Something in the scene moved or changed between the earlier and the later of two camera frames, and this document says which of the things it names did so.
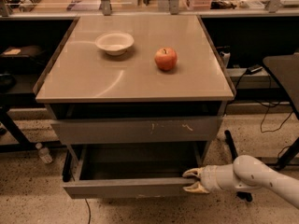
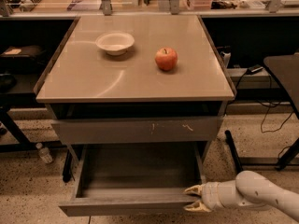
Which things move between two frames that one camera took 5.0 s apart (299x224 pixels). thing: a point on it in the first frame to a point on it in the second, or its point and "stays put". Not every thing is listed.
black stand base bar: x=234 y=155 stays put
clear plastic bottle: x=44 y=153 stays put
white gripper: x=209 y=179 to x=211 y=195
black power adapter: x=254 y=69 stays put
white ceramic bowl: x=114 y=43 stays put
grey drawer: x=129 y=170 to x=127 y=203
